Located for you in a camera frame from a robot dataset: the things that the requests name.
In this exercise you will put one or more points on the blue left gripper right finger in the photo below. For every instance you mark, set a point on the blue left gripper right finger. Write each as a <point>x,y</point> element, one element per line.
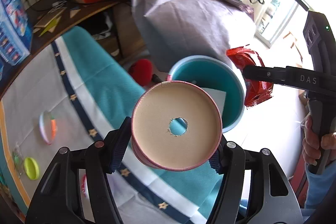
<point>218,160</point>

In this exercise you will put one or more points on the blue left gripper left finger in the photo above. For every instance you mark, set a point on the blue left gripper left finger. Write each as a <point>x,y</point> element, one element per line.
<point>117,141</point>

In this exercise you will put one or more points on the pink paper cup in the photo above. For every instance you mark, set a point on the pink paper cup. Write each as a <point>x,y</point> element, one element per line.
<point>175,126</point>

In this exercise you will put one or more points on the red foil wrapper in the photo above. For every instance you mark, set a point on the red foil wrapper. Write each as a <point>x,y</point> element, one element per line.
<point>256,91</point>

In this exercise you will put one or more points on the white paper napkin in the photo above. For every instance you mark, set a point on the white paper napkin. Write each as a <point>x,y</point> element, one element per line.
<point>219,97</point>

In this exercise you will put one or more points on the lime green bottle cap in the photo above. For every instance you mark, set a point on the lime green bottle cap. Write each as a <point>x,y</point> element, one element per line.
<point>31,168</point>

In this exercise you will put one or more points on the clear green printed wrapper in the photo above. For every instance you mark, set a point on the clear green printed wrapper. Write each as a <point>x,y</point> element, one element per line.
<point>18,160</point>

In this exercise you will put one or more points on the teal plastic trash bin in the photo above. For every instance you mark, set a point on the teal plastic trash bin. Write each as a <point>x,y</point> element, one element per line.
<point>208,72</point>

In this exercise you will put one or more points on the person's right hand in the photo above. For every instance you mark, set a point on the person's right hand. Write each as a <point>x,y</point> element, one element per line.
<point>311,144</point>

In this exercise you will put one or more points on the teal grey striped tablecloth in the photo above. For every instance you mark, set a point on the teal grey striped tablecloth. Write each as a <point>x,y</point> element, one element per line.
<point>89,94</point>

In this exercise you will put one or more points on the red round floor object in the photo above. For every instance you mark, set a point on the red round floor object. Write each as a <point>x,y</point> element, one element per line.
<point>141,71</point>

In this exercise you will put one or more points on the purple woven bag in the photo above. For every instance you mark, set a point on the purple woven bag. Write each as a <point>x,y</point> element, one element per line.
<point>175,29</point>

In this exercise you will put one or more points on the blue toy box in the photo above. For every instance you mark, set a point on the blue toy box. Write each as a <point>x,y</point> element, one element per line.
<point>16,32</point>

